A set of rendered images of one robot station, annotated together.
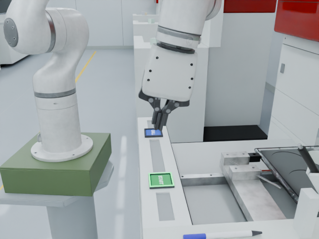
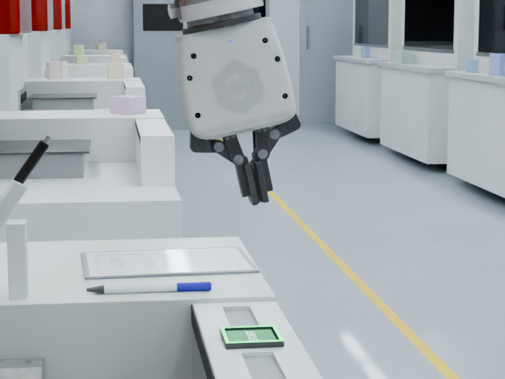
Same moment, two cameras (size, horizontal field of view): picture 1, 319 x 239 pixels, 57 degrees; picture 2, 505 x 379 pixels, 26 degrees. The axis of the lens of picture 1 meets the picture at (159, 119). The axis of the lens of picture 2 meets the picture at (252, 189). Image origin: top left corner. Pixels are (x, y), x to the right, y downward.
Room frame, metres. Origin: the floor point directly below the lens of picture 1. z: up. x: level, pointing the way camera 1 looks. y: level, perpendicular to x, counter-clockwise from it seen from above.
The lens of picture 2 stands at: (1.60, -0.05, 1.26)
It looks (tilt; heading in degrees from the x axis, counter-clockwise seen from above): 9 degrees down; 177
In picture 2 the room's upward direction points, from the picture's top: straight up
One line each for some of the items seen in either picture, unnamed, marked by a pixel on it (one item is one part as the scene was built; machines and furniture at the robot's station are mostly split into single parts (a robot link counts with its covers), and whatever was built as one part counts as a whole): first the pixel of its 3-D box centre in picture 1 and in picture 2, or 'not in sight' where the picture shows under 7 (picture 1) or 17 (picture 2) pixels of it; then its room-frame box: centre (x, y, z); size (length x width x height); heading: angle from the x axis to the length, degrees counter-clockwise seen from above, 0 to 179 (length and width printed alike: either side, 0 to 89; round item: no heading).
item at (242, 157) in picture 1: (235, 158); not in sight; (0.79, -0.23, 0.89); 0.08 x 0.03 x 0.03; 95
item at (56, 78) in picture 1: (60, 50); not in sight; (0.88, 0.29, 1.21); 0.19 x 0.12 x 0.24; 143
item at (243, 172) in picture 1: (244, 171); not in sight; (0.72, -0.24, 0.89); 0.08 x 0.03 x 0.03; 95
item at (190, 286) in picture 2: (222, 234); (149, 287); (0.40, -0.11, 0.97); 0.14 x 0.01 x 0.01; 95
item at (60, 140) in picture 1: (59, 121); not in sight; (0.85, 0.31, 1.00); 0.19 x 0.19 x 0.18
